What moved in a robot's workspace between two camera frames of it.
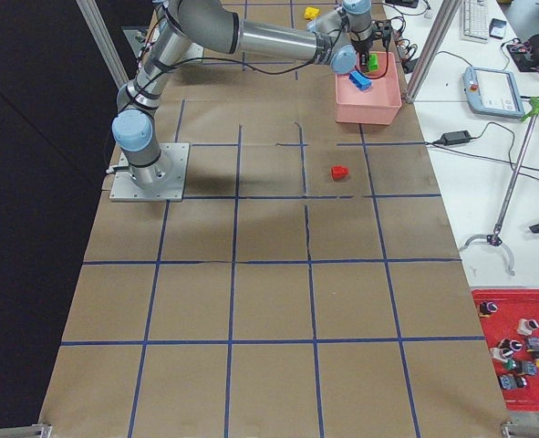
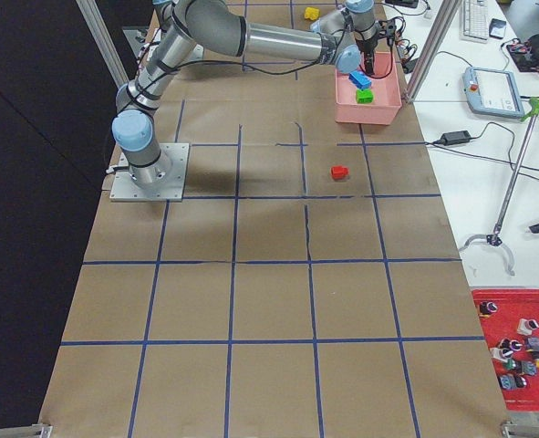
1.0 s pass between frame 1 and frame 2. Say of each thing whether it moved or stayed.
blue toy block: stayed
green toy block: moved
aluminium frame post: stayed
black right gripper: stayed
